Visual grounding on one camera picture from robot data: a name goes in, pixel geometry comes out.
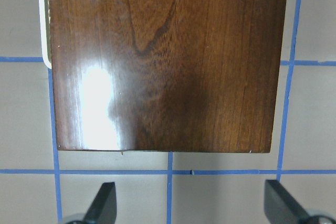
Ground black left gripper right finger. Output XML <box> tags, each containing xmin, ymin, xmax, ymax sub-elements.
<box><xmin>264</xmin><ymin>179</ymin><xmax>310</xmax><ymax>224</ymax></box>

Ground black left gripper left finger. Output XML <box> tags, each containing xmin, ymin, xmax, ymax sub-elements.
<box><xmin>83</xmin><ymin>182</ymin><xmax>117</xmax><ymax>224</ymax></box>

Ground light wood drawer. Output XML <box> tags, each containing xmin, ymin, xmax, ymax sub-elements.
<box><xmin>38</xmin><ymin>0</ymin><xmax>52</xmax><ymax>69</ymax></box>

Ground dark brown wooden cabinet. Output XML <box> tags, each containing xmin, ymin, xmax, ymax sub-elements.
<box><xmin>47</xmin><ymin>0</ymin><xmax>286</xmax><ymax>153</ymax></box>

